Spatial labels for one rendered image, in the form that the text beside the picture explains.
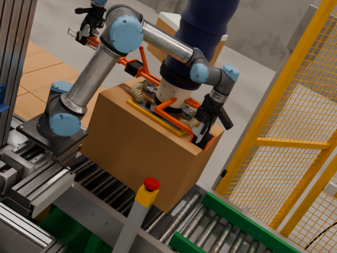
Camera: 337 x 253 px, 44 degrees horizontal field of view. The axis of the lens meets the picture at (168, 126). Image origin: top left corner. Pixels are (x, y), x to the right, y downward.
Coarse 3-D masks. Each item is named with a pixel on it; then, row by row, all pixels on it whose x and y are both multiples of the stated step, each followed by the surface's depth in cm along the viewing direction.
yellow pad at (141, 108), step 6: (126, 102) 213; (132, 102) 212; (138, 102) 214; (144, 102) 216; (150, 102) 213; (138, 108) 211; (144, 108) 211; (144, 114) 210; (150, 114) 209; (156, 114) 210; (156, 120) 208; (162, 120) 208; (162, 126) 207; (168, 126) 206; (174, 126) 207; (174, 132) 205; (180, 132) 205; (186, 132) 210
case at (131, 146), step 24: (120, 96) 217; (144, 96) 227; (96, 120) 219; (120, 120) 211; (144, 120) 206; (96, 144) 224; (120, 144) 216; (144, 144) 209; (168, 144) 202; (192, 144) 204; (216, 144) 232; (120, 168) 221; (144, 168) 213; (168, 168) 206; (192, 168) 207; (168, 192) 211
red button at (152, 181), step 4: (144, 180) 176; (148, 180) 176; (152, 180) 176; (156, 180) 178; (144, 184) 174; (148, 184) 173; (152, 184) 174; (156, 184) 175; (148, 188) 173; (152, 188) 173; (156, 188) 174
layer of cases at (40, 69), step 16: (32, 48) 343; (32, 64) 322; (48, 64) 331; (64, 64) 341; (32, 80) 302; (48, 80) 311; (64, 80) 319; (32, 96) 285; (96, 96) 317; (16, 112) 264; (32, 112) 270
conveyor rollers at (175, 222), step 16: (96, 176) 243; (112, 176) 247; (96, 192) 231; (112, 192) 237; (128, 208) 232; (208, 208) 256; (176, 224) 234; (192, 224) 238; (208, 224) 244; (160, 240) 218; (224, 240) 237; (240, 240) 242; (256, 240) 247
